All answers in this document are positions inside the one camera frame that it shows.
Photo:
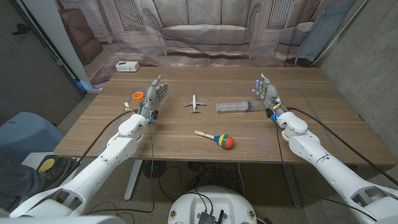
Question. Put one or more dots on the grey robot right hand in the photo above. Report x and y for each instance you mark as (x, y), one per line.
(271, 93)

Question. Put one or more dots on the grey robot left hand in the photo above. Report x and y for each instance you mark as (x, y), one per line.
(152, 96)

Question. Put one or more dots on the large clear plastic syringe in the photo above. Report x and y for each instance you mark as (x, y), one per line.
(233, 106)

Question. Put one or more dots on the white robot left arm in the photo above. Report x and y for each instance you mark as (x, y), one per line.
(102, 165)

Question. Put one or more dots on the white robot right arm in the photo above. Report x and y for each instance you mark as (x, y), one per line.
(329, 168)

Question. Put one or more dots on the small orange cup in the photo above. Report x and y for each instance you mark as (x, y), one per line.
(138, 96)

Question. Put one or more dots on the white toy plane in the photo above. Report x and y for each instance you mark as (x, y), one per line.
(194, 104)

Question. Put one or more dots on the colourful wooden maraca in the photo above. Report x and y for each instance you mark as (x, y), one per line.
(225, 141)

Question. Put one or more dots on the white power strip box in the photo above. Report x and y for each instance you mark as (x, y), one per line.
(127, 66)

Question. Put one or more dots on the black round floor fan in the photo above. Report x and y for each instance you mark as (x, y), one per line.
(158, 169)

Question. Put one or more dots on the printed living room backdrop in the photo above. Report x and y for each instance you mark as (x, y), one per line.
(205, 31)

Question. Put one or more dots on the white table leg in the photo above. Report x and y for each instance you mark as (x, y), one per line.
(292, 186)
(133, 180)

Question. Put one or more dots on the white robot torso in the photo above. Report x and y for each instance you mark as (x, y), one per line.
(189, 202)

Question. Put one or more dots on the yellow black foot pedal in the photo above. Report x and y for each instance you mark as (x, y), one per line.
(46, 165)

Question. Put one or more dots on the blue upholstered seat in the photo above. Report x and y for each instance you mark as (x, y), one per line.
(28, 130)

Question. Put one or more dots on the black torso electronics module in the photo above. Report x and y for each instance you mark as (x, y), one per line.
(206, 217)

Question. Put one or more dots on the person in blue jeans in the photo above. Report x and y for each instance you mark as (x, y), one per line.
(15, 177)

